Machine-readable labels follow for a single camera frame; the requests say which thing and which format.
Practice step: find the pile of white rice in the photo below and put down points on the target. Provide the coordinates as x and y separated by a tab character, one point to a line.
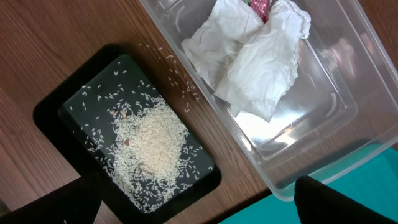
123	122

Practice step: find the clear plastic waste bin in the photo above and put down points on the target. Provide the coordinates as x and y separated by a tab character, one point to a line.
340	112

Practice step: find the black plastic tray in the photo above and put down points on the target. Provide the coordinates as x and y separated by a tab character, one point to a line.
48	120

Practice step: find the teal serving tray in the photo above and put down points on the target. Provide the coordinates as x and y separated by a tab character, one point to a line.
373	184

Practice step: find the white napkin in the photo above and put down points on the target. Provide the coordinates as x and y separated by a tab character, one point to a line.
266	66
216	44

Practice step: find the red foil wrapper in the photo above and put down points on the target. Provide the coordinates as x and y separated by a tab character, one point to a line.
260	7

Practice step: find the scattered rice grains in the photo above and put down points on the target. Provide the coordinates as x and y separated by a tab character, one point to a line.
176	76

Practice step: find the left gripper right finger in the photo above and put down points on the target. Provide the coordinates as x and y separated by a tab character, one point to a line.
318	203

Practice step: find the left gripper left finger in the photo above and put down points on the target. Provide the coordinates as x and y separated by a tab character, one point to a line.
76	202

